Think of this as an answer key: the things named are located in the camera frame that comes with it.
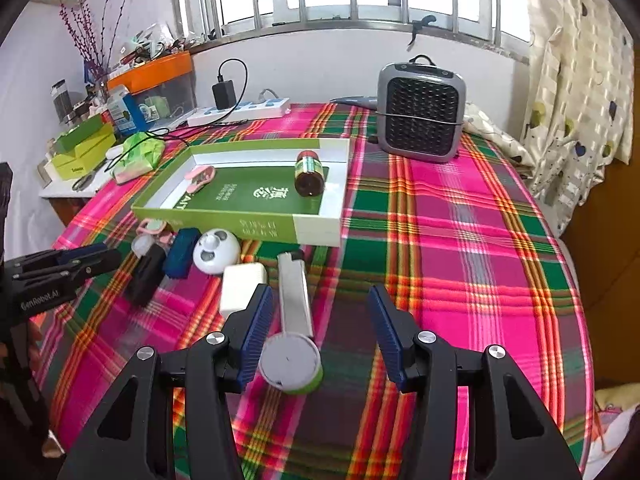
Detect black rectangular device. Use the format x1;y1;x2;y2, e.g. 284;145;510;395
122;245;167;308

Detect pink green plaid blanket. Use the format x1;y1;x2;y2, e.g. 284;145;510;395
30;102;596;480

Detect white charger adapter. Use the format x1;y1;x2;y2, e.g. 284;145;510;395
219;262;268;317

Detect small pink clip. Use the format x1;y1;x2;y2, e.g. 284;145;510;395
184;166;217;192

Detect white power strip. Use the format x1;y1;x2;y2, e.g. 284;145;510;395
186;97;292;128

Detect black charger block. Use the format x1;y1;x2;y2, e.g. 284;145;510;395
212;79;237;109

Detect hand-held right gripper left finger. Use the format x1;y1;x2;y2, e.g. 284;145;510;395
57;282;275;480

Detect window with metal bars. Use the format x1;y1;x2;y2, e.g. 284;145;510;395
172;0;531;43

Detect dark green flat box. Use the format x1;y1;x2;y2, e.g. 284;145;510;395
54;114;113;153

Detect grey long bundle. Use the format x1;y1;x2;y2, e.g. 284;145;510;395
330;96;381;111

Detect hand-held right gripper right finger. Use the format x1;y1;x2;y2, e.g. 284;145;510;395
366;284;583;480

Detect pale floral cloth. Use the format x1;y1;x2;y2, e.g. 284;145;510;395
585;385;640;471

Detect brown bottle with green label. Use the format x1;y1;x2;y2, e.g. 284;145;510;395
294;150;326;197

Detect cream patterned curtain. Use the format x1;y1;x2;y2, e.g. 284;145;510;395
520;0;636;236

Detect dried red flower branches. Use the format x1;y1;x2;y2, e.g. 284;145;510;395
59;0;141;78

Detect black charger cable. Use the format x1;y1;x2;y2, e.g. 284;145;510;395
102;58;249;173

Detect orange-lidded storage box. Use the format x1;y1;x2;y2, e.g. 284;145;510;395
106;51;196;111

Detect scissors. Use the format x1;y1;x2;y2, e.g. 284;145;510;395
71;170;103;192

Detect white round device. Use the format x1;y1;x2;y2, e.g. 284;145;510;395
193;228;242;275

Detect black window hook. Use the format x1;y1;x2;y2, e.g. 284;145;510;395
407;14;437;52

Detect blue rectangular case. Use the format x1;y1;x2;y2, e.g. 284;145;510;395
162;228;202;279

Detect pile of small clutter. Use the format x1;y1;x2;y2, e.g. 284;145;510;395
117;25;193;61

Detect green tissue pack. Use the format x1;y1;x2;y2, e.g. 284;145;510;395
111;132;166;184

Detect lime green flat box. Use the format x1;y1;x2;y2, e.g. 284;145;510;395
52;135;117;181

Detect silver metal bar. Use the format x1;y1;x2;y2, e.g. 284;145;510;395
276;251;316;338

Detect blue printed box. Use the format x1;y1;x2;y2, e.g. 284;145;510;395
107;85;151;133

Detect wooden wardrobe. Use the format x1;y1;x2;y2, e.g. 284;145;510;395
560;160;640;386

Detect green cardboard box tray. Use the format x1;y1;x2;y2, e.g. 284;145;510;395
131;137;352;248

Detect grey portable heater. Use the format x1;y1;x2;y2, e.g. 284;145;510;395
376;55;467;163

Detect pink and grey-green device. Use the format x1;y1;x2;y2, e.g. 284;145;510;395
136;220;175;242

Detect cream patterned pillow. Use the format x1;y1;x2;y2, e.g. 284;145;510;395
462;102;538;181

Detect green and white stand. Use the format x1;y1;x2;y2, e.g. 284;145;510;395
258;335;324;395

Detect glass jar with black lid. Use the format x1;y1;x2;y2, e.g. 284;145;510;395
51;80;71;123

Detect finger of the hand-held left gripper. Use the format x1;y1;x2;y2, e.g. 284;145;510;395
12;250;123;292
6;242;110;275

